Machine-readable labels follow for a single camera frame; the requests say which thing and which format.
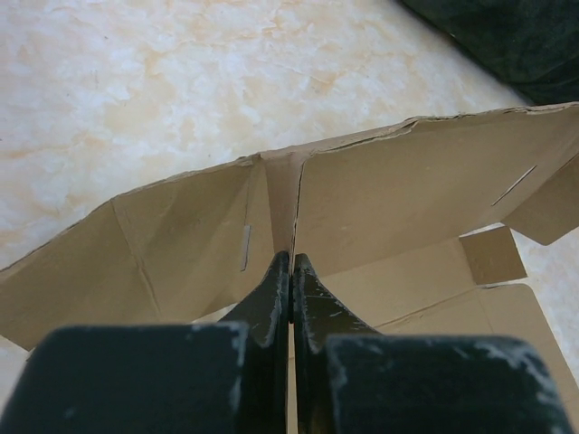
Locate brown cardboard box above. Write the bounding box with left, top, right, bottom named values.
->
left=1, top=104, right=578, bottom=423

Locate black plush flower-pattern bag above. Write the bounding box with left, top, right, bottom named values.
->
left=403, top=1, right=578, bottom=105

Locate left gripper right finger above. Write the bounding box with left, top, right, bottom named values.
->
left=292, top=254, right=573, bottom=433

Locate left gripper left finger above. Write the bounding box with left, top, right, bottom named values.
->
left=6, top=251, right=290, bottom=433

